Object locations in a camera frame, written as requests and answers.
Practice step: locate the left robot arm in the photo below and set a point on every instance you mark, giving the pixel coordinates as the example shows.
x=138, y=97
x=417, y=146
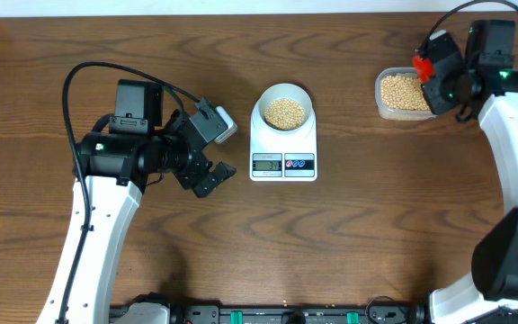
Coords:
x=114, y=163

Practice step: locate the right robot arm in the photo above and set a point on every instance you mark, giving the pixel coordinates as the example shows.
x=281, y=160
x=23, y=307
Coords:
x=482, y=80

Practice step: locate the soybeans in bowl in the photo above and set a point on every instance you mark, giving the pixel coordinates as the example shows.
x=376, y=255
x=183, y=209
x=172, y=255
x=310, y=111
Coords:
x=285, y=114

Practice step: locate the soybeans in container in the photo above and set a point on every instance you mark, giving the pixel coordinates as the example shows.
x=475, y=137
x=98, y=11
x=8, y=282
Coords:
x=402, y=93

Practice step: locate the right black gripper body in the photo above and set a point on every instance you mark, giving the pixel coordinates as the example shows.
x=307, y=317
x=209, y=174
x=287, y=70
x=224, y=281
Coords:
x=443, y=94

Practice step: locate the clear plastic container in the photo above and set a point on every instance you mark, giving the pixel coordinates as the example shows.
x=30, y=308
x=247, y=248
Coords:
x=399, y=115

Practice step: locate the grey round bowl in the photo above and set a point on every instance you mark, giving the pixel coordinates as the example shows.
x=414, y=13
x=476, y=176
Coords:
x=291, y=91

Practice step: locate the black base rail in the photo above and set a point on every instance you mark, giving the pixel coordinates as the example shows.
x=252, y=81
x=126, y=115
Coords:
x=216, y=315

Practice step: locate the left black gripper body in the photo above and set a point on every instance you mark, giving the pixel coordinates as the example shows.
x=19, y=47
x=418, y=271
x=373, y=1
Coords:
x=185, y=165

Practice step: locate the red plastic measuring scoop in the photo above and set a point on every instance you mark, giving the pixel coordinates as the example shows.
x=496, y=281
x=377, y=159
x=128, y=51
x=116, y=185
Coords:
x=423, y=68

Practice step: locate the white digital kitchen scale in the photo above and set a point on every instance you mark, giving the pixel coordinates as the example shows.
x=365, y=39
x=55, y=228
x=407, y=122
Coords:
x=283, y=155

